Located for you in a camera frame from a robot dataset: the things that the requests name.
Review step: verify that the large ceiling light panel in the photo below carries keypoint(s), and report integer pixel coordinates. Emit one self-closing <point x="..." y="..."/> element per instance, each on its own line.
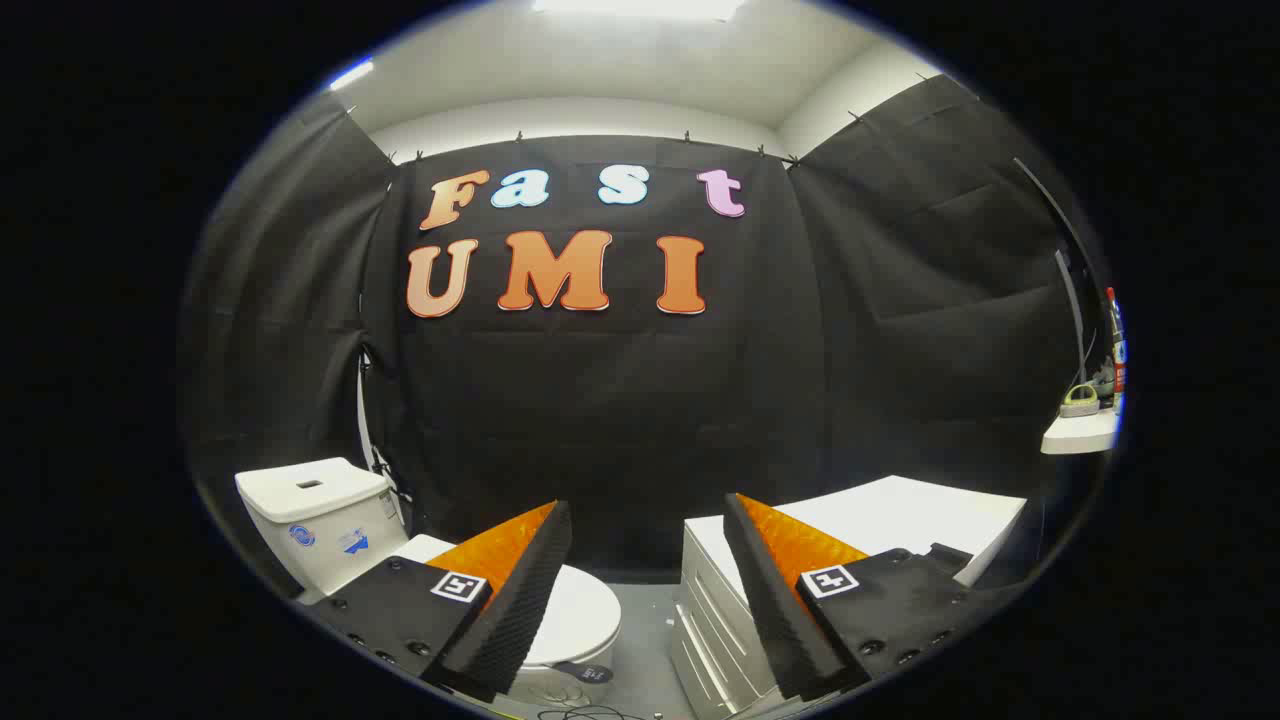
<point x="640" y="6"/>

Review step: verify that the white toilet lid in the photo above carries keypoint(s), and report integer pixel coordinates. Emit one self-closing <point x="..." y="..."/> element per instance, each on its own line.
<point x="582" y="615"/>

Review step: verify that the white water pipe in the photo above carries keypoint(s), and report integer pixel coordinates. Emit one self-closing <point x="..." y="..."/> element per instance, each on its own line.
<point x="366" y="430"/>

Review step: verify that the black backdrop cloth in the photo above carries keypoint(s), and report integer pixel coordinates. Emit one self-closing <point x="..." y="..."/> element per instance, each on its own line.
<point x="620" y="400"/>

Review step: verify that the white drawer cabinet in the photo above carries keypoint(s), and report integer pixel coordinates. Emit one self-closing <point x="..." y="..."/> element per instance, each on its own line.
<point x="900" y="510"/>

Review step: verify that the white wall shelf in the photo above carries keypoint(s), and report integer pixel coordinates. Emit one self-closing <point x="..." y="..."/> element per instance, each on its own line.
<point x="1080" y="435"/>

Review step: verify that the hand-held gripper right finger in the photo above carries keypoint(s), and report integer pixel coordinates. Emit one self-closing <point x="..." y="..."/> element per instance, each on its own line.
<point x="775" y="610"/>

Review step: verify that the white toilet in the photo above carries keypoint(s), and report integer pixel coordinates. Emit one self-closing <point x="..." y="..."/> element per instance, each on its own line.
<point x="320" y="520"/>

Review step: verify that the small ceiling light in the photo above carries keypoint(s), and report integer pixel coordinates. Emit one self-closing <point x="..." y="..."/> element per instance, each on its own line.
<point x="352" y="73"/>

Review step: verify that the red bottle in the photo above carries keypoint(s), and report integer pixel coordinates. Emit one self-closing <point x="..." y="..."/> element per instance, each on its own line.
<point x="1116" y="340"/>

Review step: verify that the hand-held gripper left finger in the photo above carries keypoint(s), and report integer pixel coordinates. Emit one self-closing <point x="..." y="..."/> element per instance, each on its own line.
<point x="520" y="610"/>

